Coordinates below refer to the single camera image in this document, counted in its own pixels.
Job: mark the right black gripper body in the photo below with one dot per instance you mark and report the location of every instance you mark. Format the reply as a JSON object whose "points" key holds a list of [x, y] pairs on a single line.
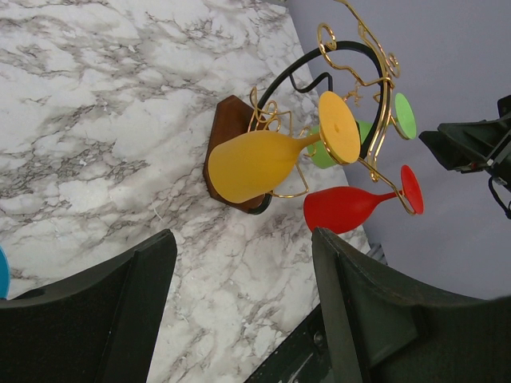
{"points": [[498, 157]]}

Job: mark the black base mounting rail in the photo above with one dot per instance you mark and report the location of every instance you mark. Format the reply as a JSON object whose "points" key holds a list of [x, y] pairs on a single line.
{"points": [[302, 357]]}

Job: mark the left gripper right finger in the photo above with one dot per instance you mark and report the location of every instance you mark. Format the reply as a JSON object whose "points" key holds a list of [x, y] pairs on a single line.
{"points": [[384, 326]]}

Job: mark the gold wire wine glass rack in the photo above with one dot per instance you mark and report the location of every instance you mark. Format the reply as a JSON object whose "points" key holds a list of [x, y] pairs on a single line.
{"points": [[371, 100]]}

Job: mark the red plastic wine glass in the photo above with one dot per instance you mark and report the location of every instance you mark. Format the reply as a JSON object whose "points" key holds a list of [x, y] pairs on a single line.
{"points": [[342, 209]]}

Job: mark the yellow plastic wine glass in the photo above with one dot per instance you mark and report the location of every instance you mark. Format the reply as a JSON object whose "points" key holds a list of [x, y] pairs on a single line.
{"points": [[255, 163]]}

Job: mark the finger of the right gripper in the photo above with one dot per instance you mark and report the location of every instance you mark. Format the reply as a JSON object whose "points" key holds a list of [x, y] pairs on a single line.
{"points": [[459, 147]]}

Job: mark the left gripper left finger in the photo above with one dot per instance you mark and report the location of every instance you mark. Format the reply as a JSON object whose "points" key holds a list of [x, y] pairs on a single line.
{"points": [[99, 325]]}

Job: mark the blue plastic wine glass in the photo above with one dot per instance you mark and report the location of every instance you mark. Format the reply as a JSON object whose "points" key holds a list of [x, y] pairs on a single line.
{"points": [[4, 275]]}

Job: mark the green plastic wine glass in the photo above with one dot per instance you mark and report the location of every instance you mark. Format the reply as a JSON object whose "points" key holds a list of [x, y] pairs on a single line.
{"points": [[359, 135]]}

